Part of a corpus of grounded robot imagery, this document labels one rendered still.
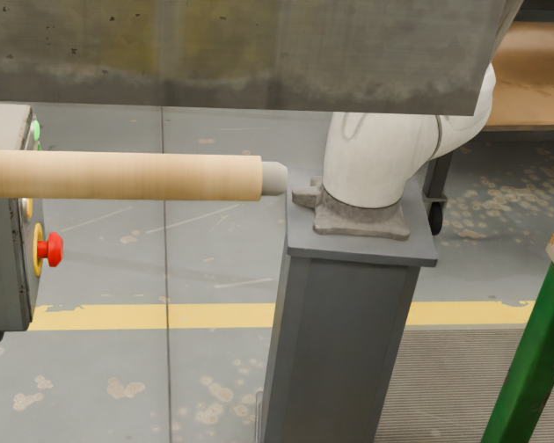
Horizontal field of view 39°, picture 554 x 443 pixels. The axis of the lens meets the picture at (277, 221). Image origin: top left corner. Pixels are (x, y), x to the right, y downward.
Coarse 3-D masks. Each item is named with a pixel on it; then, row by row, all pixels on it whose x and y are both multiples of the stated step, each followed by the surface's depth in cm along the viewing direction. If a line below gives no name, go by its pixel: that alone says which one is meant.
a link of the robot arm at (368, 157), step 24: (336, 120) 139; (360, 120) 135; (384, 120) 134; (408, 120) 135; (432, 120) 142; (336, 144) 140; (360, 144) 136; (384, 144) 135; (408, 144) 138; (432, 144) 144; (336, 168) 141; (360, 168) 138; (384, 168) 138; (408, 168) 142; (336, 192) 144; (360, 192) 141; (384, 192) 142
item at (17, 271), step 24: (0, 120) 84; (24, 120) 84; (0, 144) 80; (24, 144) 82; (0, 216) 77; (24, 216) 79; (0, 240) 79; (24, 240) 80; (0, 264) 80; (24, 264) 82; (0, 288) 82; (24, 288) 83; (0, 312) 84; (24, 312) 85; (0, 336) 91
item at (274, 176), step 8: (264, 168) 55; (272, 168) 55; (280, 168) 55; (264, 176) 54; (272, 176) 54; (280, 176) 55; (264, 184) 54; (272, 184) 54; (280, 184) 55; (264, 192) 55; (272, 192) 55; (280, 192) 55
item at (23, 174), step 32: (0, 160) 51; (32, 160) 52; (64, 160) 52; (96, 160) 52; (128, 160) 53; (160, 160) 53; (192, 160) 54; (224, 160) 54; (256, 160) 54; (0, 192) 52; (32, 192) 52; (64, 192) 52; (96, 192) 53; (128, 192) 53; (160, 192) 53; (192, 192) 54; (224, 192) 54; (256, 192) 54
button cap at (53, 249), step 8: (56, 232) 90; (48, 240) 88; (56, 240) 89; (40, 248) 89; (48, 248) 88; (56, 248) 88; (40, 256) 89; (48, 256) 88; (56, 256) 88; (48, 264) 89; (56, 264) 89
